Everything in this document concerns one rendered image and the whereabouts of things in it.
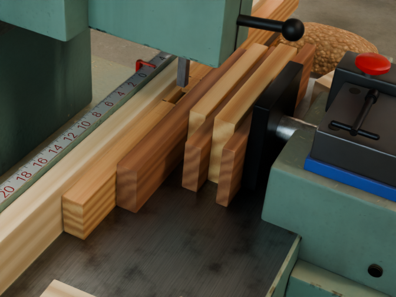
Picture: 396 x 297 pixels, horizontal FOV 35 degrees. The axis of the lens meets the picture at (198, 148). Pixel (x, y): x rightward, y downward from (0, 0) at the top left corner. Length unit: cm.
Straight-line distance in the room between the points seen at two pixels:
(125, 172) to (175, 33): 13
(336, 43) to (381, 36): 227
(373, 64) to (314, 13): 260
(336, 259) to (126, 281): 18
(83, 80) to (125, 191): 31
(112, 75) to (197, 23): 39
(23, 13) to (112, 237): 22
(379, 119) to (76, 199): 25
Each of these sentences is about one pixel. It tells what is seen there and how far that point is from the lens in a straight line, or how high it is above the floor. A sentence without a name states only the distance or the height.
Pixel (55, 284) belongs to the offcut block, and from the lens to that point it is 44.
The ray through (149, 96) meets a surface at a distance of 59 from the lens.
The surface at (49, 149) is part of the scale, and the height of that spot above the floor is 96.
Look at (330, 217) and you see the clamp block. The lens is 52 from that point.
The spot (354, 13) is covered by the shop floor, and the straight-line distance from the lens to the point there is 322.
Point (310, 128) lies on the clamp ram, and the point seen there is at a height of 96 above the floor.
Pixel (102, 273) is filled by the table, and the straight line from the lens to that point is 49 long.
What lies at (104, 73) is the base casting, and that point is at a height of 80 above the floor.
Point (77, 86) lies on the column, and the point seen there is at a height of 85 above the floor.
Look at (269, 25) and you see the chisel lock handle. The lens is 55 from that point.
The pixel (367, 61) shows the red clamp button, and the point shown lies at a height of 102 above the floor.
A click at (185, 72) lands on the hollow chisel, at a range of 60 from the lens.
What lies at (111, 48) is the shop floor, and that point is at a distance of 264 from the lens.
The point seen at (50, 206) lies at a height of 94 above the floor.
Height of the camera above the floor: 127
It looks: 38 degrees down
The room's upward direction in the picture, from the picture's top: 6 degrees clockwise
